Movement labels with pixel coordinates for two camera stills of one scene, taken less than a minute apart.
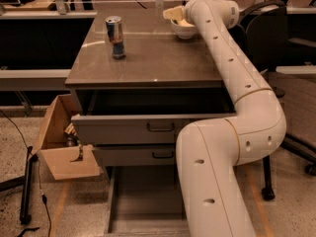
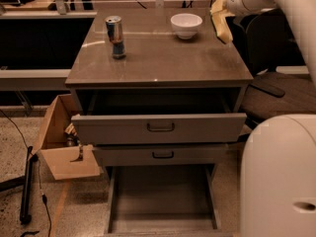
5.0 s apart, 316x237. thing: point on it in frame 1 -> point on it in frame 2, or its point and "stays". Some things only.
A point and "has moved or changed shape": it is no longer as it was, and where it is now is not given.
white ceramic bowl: (183, 32) stays
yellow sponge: (185, 23) has moved or changed shape
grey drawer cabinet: (136, 85) stays
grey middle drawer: (136, 154) stays
